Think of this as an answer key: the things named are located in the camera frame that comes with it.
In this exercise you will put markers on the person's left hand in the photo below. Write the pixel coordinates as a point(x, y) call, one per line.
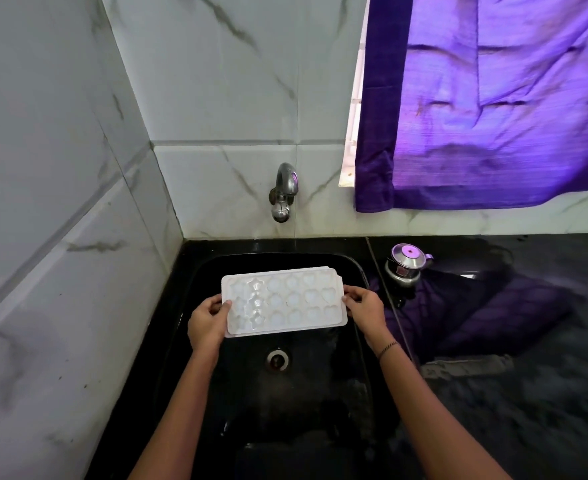
point(206, 327)

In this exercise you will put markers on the person's right hand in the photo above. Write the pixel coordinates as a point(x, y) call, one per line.
point(369, 310)

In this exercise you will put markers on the person's right thumb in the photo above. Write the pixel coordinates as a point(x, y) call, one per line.
point(350, 300)

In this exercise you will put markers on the person's left thumb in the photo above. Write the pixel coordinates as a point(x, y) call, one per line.
point(222, 309)

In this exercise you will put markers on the white plastic ice cube tray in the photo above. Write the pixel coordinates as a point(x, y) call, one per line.
point(284, 307)

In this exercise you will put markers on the person's right forearm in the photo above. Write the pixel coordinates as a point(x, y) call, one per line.
point(433, 419)

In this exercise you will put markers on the person's left forearm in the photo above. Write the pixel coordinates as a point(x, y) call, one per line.
point(181, 419)

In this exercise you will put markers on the small steel pot with lid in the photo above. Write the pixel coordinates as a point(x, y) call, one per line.
point(406, 264)

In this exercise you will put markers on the steel sink drain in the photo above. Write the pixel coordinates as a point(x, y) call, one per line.
point(277, 359)

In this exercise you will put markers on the black sink basin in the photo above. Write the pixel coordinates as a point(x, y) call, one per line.
point(284, 364)

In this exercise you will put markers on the purple window curtain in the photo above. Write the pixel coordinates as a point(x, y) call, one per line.
point(483, 102)

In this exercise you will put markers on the chrome wall tap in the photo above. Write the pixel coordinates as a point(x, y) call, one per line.
point(283, 192)

